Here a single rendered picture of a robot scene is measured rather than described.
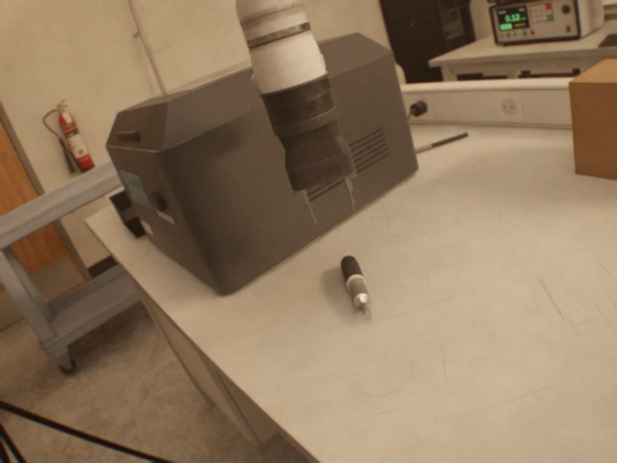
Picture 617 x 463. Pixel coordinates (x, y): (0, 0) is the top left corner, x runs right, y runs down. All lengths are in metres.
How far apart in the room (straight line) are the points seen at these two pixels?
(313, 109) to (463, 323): 0.28
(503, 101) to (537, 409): 0.78
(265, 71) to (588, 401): 0.43
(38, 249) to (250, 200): 3.10
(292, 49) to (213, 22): 3.55
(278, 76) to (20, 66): 3.20
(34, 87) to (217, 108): 2.98
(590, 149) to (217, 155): 0.58
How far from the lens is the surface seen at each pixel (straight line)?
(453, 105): 1.15
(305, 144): 0.48
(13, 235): 2.34
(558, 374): 0.45
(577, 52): 1.97
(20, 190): 3.58
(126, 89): 3.66
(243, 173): 0.64
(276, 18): 0.45
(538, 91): 1.02
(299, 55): 0.45
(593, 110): 0.76
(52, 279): 3.73
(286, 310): 0.61
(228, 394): 1.25
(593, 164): 0.79
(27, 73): 3.57
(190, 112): 0.63
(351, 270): 0.59
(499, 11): 2.33
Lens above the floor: 1.24
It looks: 24 degrees down
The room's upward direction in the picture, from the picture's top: 18 degrees counter-clockwise
